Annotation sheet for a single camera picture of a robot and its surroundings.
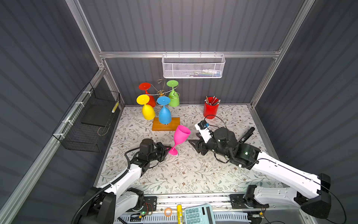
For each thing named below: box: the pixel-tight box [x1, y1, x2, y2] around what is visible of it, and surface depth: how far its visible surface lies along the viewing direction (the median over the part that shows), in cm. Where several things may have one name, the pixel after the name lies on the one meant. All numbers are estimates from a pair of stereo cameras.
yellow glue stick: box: [176, 203, 184, 224], surface depth 71 cm
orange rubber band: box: [164, 207, 173, 217], surface depth 72 cm
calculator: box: [184, 203, 216, 224], surface depth 70 cm
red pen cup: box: [203, 96, 220, 119], surface depth 107 cm
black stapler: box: [238, 126, 256, 144], surface depth 99 cm
